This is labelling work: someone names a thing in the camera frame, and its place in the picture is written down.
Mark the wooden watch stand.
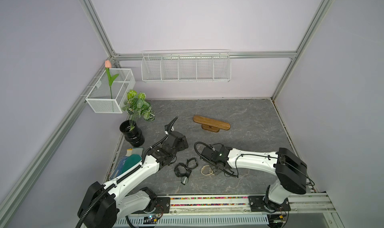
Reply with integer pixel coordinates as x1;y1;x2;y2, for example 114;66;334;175
193;116;231;133

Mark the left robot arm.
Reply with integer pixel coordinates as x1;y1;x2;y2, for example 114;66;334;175
76;119;188;228

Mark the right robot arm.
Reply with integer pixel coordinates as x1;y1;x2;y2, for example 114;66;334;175
194;142;309;206

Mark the black watch upper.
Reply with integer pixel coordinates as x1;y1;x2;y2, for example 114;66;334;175
187;158;199;170

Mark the black watch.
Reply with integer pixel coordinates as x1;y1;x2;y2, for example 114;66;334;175
174;163;192;185
187;158;199;170

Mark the black watch lower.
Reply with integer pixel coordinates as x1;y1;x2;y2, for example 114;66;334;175
174;163;192;185

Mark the black vase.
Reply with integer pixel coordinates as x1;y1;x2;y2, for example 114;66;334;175
119;120;145;148

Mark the green leafy plant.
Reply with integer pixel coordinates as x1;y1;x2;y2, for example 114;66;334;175
122;89;156;131

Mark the blue patterned cloth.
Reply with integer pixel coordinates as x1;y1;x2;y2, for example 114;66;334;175
109;156;129;180

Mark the white mesh basket left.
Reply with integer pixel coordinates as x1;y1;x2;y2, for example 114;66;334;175
85;68;136;113

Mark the pink tulip flower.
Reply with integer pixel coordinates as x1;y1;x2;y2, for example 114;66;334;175
105;60;119;99

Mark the colourful cable strip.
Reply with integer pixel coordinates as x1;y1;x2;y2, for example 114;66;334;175
170;195;250;207

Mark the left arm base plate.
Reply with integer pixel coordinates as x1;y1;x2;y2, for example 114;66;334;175
134;197;171;214

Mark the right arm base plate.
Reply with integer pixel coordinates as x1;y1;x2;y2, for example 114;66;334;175
248;196;291;214

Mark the white wire wall shelf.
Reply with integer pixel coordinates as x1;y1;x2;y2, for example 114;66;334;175
141;49;232;82

